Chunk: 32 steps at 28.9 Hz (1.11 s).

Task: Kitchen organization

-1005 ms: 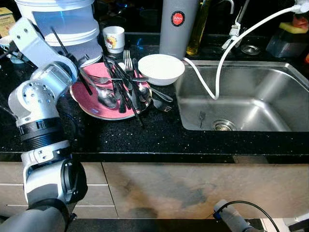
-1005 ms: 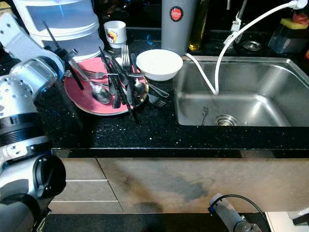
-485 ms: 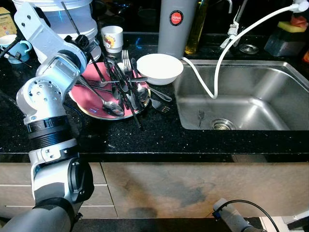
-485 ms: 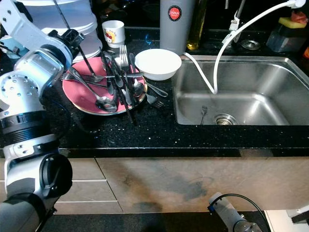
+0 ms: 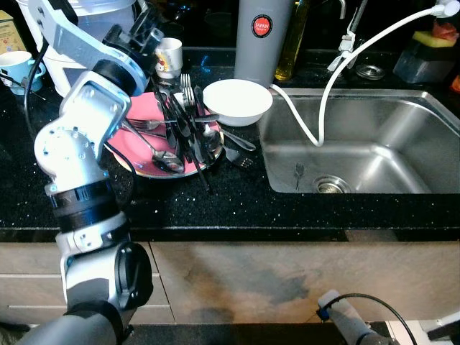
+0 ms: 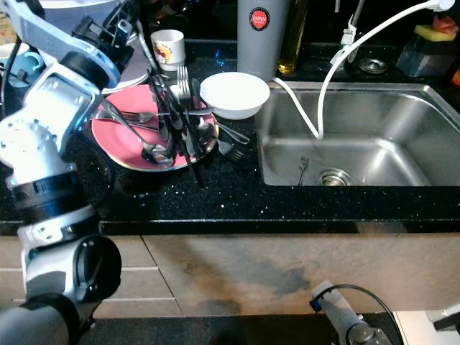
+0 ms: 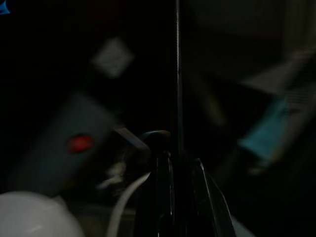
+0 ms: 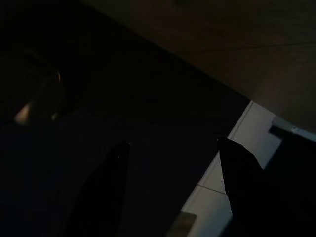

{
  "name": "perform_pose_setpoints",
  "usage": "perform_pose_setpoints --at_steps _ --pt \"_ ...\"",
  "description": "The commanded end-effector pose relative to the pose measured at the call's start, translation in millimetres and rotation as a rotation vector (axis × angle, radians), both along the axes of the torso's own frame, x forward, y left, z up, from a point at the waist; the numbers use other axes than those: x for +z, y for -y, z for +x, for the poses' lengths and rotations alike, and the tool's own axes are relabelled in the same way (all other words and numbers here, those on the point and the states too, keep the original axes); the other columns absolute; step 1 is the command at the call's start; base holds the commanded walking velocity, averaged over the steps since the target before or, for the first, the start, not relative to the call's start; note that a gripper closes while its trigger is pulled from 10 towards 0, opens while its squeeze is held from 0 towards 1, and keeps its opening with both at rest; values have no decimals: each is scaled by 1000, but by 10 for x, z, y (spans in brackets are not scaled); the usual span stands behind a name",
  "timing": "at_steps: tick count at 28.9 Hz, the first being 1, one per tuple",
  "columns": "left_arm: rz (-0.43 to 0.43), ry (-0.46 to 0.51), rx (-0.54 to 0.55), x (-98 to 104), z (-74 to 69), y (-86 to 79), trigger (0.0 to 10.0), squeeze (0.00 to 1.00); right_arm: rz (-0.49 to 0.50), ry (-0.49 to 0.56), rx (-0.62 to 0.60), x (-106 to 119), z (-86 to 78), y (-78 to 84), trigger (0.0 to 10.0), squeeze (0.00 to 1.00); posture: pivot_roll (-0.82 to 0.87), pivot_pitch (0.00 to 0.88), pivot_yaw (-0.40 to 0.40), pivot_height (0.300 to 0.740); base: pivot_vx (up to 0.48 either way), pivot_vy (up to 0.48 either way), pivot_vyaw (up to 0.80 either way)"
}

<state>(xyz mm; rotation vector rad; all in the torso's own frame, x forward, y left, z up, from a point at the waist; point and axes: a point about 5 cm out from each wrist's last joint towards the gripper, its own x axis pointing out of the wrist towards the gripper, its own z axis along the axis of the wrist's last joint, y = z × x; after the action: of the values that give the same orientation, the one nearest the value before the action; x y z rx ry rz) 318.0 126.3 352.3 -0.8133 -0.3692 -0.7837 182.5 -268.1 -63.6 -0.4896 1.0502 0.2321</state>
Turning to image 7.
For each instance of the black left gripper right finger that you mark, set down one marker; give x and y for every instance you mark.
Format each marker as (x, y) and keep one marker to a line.
(209, 217)

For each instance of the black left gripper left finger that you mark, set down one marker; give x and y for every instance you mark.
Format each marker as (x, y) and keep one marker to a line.
(158, 197)

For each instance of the black chopstick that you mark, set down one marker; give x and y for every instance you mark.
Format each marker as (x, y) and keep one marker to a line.
(179, 74)

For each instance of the white bowl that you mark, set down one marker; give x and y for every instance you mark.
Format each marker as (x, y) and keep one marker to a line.
(32, 217)

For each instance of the green sponge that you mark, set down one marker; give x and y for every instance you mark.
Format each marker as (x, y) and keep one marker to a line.
(266, 130)

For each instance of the grey canister with red button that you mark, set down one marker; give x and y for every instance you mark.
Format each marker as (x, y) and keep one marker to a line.
(61, 138)

